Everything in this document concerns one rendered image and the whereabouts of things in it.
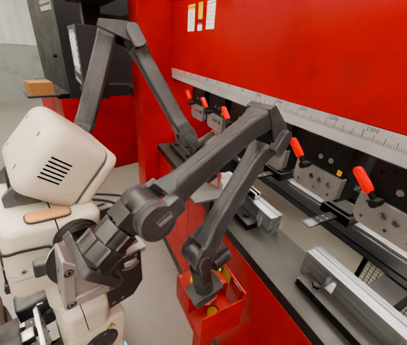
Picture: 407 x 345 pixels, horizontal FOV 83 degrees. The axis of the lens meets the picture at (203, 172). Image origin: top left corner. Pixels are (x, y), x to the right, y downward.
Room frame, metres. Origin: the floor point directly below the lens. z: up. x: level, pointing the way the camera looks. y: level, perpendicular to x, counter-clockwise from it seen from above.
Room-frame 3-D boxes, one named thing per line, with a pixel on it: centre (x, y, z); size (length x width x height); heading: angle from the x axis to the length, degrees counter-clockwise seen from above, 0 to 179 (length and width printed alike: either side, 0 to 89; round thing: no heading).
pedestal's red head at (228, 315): (0.53, -0.05, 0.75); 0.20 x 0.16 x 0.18; 31
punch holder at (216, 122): (1.14, -0.07, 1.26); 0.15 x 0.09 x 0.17; 29
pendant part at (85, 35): (1.73, 0.87, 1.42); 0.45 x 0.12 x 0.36; 34
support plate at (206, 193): (0.87, -0.05, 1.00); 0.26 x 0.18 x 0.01; 119
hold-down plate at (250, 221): (0.88, -0.15, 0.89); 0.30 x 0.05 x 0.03; 29
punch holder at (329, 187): (0.62, -0.36, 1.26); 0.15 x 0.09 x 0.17; 29
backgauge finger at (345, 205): (0.72, -0.49, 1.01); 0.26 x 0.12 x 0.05; 119
